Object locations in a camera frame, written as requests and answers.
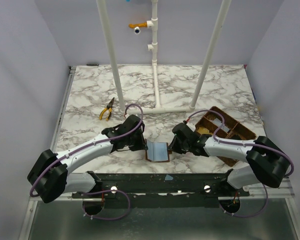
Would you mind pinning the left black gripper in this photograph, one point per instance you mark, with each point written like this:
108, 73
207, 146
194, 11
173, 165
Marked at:
142, 141

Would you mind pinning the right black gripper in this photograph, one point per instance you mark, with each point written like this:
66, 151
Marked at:
174, 144

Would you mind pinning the brown leather card holder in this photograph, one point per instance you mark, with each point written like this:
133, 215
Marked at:
157, 152

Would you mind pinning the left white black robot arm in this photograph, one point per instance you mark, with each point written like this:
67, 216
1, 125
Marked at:
53, 173

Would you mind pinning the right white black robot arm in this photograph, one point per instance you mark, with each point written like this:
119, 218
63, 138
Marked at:
267, 164

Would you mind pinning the gold card in tray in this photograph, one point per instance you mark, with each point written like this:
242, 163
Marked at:
203, 130

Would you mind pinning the grey card in tray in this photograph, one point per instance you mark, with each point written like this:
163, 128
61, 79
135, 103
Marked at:
221, 123

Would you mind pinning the brown woven divided tray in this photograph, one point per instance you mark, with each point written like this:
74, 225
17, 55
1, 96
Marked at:
232, 128

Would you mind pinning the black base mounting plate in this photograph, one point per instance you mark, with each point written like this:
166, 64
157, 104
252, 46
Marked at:
163, 190

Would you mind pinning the blue white small ball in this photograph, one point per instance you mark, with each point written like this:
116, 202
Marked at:
137, 30

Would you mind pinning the orange pipe hook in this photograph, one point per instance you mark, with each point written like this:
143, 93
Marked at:
147, 24

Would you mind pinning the yellow handled pliers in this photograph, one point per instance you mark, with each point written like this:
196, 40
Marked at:
108, 108

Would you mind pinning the white PVC pipe frame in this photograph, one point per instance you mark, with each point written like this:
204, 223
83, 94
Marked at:
153, 47

